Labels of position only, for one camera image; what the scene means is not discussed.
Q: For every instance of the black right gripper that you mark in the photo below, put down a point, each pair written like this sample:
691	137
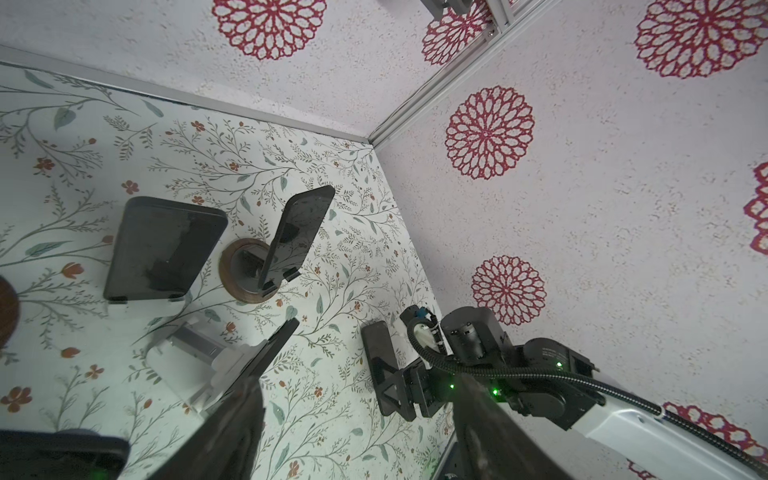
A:
398	389

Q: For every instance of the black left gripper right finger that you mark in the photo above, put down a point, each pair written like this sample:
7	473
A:
489	444

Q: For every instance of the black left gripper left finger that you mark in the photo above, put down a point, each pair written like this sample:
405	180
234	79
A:
226	444

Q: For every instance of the black smartphone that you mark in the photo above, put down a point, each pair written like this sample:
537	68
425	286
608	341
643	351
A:
379	351
160	249
74	455
298	227

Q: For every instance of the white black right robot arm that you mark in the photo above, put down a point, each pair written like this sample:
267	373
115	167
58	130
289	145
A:
467	361

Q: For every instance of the grey slotted wall shelf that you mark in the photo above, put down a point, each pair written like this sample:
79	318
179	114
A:
439	8

